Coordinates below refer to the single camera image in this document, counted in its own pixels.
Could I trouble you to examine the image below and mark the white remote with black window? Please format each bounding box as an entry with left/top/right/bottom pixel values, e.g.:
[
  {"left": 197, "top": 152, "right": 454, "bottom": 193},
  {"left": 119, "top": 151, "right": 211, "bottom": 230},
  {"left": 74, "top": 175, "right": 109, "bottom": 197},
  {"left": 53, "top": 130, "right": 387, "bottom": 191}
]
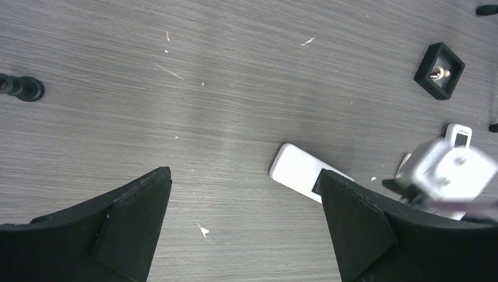
[{"left": 269, "top": 143, "right": 352, "bottom": 203}]

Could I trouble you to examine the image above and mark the black perforated music stand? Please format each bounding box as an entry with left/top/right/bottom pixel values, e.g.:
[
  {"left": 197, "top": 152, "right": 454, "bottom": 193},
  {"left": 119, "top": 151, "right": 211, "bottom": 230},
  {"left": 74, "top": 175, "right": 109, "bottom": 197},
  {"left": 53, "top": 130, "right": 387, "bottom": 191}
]
[{"left": 475, "top": 4, "right": 497, "bottom": 133}]

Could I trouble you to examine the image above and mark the black square display box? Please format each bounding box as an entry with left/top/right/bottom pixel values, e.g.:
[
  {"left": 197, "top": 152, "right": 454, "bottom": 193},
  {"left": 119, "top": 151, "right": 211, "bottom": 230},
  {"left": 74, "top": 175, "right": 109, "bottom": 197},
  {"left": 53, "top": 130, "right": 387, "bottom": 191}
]
[{"left": 414, "top": 42, "right": 466, "bottom": 100}]

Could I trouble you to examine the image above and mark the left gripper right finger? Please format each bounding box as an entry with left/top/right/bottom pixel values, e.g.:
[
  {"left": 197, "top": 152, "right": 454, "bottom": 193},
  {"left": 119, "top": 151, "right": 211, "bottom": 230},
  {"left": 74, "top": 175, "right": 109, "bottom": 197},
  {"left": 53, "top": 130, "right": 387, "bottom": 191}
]
[{"left": 318, "top": 169, "right": 497, "bottom": 281}]

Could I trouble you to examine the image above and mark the black chess piece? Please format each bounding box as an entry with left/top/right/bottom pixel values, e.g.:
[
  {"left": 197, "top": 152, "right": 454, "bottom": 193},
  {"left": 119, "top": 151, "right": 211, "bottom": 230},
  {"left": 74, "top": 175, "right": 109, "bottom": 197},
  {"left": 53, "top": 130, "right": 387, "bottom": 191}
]
[{"left": 1, "top": 73, "right": 45, "bottom": 102}]

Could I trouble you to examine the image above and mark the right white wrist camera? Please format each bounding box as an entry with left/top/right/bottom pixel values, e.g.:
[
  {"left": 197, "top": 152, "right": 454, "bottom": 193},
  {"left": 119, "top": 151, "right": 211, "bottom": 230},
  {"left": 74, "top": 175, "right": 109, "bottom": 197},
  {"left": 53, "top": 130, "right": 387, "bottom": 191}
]
[{"left": 394, "top": 139, "right": 497, "bottom": 220}]

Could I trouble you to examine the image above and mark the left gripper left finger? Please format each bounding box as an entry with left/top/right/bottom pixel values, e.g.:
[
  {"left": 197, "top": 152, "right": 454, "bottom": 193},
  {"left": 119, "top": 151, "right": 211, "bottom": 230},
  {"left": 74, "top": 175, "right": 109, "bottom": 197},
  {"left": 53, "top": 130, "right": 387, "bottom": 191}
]
[{"left": 1, "top": 166, "right": 172, "bottom": 281}]

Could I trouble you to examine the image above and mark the white remote with buttons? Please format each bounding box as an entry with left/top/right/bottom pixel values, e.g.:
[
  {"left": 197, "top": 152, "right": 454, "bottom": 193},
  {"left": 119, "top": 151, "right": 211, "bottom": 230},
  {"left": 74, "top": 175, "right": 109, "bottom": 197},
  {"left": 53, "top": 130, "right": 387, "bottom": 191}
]
[{"left": 445, "top": 123, "right": 473, "bottom": 149}]

